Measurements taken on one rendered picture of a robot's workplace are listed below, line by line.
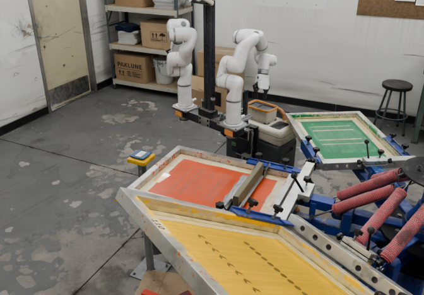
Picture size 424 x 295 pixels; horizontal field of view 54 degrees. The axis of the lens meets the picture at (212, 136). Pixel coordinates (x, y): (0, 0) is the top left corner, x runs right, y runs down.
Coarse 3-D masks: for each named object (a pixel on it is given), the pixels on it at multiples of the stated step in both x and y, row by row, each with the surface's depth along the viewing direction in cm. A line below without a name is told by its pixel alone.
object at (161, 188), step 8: (168, 176) 242; (176, 176) 242; (160, 184) 235; (168, 184) 235; (152, 192) 227; (160, 192) 227; (168, 192) 227; (224, 192) 227; (184, 200) 220; (192, 200) 220; (200, 200) 220; (216, 200) 220; (264, 200) 220; (256, 208) 214
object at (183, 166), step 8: (184, 160) 259; (176, 168) 250; (184, 168) 250; (208, 168) 250; (216, 168) 250; (224, 168) 250; (232, 184) 235; (264, 184) 235; (272, 184) 235; (256, 192) 227; (264, 192) 227
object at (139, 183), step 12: (168, 156) 256; (204, 156) 260; (216, 156) 256; (228, 156) 256; (156, 168) 243; (252, 168) 248; (264, 168) 244; (144, 180) 233; (288, 180) 232; (288, 192) 227
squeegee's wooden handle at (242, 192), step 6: (258, 168) 230; (252, 174) 224; (258, 174) 230; (246, 180) 218; (252, 180) 222; (240, 186) 214; (246, 186) 214; (252, 186) 224; (240, 192) 208; (246, 192) 215; (234, 198) 206; (240, 198) 208; (234, 204) 207
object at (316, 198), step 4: (312, 196) 209; (316, 196) 209; (320, 196) 209; (324, 196) 209; (312, 200) 206; (316, 200) 205; (320, 200) 205; (324, 200) 205; (328, 200) 205; (332, 200) 205; (304, 204) 209; (308, 204) 208; (320, 204) 205; (324, 204) 204; (328, 204) 203; (332, 204) 202; (316, 208) 207; (320, 208) 206; (324, 208) 205; (328, 208) 204
